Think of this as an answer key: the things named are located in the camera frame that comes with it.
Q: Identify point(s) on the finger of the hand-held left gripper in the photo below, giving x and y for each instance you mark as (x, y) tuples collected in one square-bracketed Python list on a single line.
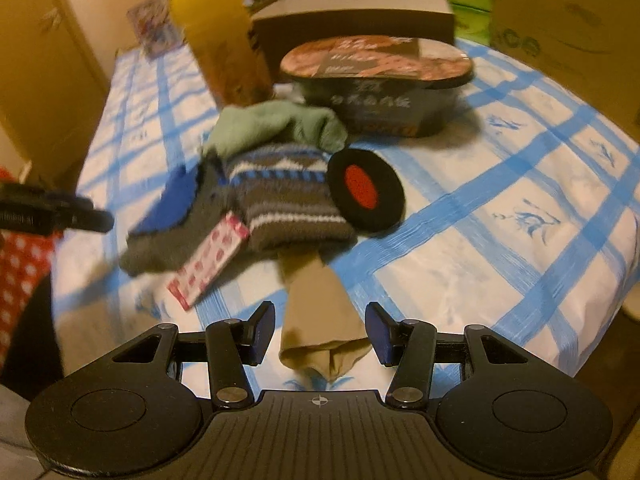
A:
[(75, 215)]

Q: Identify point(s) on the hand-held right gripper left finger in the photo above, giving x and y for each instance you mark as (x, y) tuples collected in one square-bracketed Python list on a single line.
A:
[(262, 334)]

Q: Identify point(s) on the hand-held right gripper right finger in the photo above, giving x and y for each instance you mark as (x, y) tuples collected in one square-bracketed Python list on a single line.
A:
[(380, 334)]

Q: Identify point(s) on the beige stocking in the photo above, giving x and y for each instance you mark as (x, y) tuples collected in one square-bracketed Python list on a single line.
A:
[(320, 315)]

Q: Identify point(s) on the grey fluffy sock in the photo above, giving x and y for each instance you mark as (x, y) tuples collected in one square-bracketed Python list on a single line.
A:
[(170, 240)]

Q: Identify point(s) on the grey blue patterned sock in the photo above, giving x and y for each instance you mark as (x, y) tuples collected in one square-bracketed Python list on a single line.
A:
[(287, 195)]

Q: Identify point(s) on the black round pad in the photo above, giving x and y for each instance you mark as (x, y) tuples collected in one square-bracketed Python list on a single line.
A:
[(367, 190)]

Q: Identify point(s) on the light green fluffy sock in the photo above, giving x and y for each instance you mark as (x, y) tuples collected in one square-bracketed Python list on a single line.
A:
[(270, 122)]

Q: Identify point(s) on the red white patterned bag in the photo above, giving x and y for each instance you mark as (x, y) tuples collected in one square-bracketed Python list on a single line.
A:
[(25, 270)]

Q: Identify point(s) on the pink white sachet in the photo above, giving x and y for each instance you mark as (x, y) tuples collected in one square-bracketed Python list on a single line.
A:
[(207, 265)]

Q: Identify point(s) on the blue checked tablecloth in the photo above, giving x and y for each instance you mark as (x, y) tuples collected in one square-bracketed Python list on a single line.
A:
[(500, 170)]

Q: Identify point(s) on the instant meal bowl, printed lid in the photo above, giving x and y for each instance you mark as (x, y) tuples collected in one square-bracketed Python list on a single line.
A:
[(380, 95)]

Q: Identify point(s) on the orange juice bottle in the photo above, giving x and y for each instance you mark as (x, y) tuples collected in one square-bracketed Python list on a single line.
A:
[(220, 25)]

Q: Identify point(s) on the large brown cardboard box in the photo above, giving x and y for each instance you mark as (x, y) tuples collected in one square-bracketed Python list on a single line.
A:
[(565, 20)]

